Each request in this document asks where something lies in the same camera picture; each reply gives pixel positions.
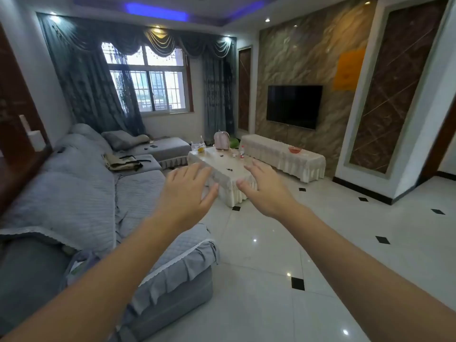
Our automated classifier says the barred window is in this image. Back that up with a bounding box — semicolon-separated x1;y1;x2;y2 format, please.
101;43;194;114

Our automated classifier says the dark draped curtain valance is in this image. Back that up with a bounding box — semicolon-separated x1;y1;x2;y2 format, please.
37;13;237;60

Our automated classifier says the black wall television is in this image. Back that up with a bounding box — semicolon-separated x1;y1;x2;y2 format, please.
267;85;323;131

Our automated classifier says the grey quilted sofa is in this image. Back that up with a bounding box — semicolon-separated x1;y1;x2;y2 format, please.
0;123;220;342

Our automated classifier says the person's right hand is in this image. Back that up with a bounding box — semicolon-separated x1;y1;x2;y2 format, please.
236;159;304;220

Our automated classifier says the person's left forearm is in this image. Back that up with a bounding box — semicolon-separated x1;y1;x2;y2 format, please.
0;214;196;342

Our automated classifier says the blue patterned bag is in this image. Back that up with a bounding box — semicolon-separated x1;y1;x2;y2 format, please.
62;250;107;292

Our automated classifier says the beige bag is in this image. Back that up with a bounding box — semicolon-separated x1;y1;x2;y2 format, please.
103;153;144;172

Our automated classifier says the orange paper sheet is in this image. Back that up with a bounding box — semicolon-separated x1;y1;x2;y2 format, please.
333;48;367;91

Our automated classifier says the long bench with cream cloth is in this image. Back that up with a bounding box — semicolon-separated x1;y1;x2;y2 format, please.
239;134;326;183

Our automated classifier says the person's left hand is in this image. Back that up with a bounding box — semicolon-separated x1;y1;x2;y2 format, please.
152;162;219;232

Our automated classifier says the grey pillow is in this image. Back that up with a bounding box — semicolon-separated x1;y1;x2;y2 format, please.
101;130;150;151

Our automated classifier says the pink backpack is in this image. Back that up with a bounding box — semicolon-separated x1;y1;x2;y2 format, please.
213;130;231;150

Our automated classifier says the dark wooden cabinet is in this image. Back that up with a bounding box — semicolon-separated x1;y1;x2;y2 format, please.
0;23;53;214

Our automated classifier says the white paper roll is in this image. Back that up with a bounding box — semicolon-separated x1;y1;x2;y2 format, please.
27;130;47;152

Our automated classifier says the dark patterned curtain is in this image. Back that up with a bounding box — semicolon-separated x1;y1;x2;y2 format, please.
201;37;237;140
37;13;147;137

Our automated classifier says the person's right forearm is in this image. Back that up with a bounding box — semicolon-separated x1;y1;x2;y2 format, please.
284;204;456;342

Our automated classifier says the blue ceiling light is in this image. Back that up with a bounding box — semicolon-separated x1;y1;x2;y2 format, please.
125;1;189;22

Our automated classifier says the coffee table with cream cloth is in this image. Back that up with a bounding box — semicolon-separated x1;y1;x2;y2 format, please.
187;147;258;208

